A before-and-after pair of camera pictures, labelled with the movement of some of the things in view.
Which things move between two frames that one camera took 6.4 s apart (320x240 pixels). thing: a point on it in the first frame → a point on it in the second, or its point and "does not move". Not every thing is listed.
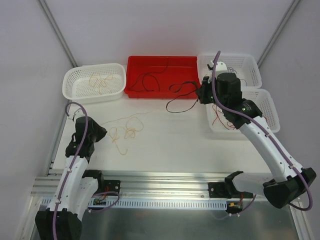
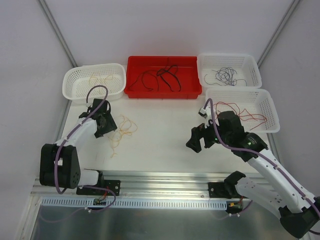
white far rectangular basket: x=244 y=65 does not move
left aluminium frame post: x=59 y=32 does not move
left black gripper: x=99 y=132 → x=105 y=124
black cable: x=181 y=95 → x=169 y=74
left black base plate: x=105 y=185 does not move
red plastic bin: x=162 y=77 does not move
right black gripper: x=203 y=92 → x=204 y=133
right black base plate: x=226 y=189 does not move
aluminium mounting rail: x=154 y=185 does not move
